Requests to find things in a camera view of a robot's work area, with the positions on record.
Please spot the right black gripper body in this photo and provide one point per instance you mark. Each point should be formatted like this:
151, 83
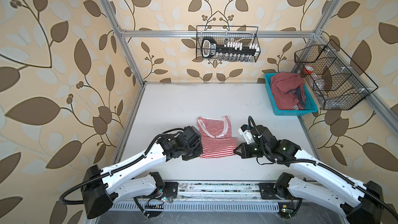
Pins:
253, 150

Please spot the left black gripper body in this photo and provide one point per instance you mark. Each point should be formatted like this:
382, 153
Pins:
191, 152

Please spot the red white striped tank top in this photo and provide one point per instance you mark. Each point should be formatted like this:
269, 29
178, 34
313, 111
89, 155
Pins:
217, 139

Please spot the maroon tank top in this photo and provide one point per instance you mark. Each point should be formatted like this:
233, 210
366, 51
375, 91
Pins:
288, 91

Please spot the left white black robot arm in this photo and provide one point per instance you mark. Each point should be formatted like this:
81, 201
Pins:
114, 175

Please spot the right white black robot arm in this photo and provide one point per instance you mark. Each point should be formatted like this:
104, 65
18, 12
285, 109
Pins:
356, 201

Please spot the teal plastic basket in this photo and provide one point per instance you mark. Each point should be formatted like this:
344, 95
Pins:
310, 105

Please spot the black tool with vials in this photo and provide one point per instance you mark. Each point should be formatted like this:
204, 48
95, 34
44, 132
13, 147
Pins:
228, 50

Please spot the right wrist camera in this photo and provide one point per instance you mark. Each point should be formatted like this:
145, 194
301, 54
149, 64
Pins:
245, 132

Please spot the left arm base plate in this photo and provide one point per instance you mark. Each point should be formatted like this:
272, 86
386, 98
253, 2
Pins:
167, 190

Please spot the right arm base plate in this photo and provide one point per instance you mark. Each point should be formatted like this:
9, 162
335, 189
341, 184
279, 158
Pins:
268, 191

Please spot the aluminium front rail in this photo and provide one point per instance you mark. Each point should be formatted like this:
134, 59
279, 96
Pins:
217, 191

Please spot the black wire basket right wall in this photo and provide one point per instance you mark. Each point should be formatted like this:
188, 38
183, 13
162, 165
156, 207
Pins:
340, 81

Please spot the black wire basket wall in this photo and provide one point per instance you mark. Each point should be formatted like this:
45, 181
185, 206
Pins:
340, 81
243, 34

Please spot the black wire basket back wall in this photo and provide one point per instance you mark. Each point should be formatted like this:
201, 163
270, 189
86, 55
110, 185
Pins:
243, 34

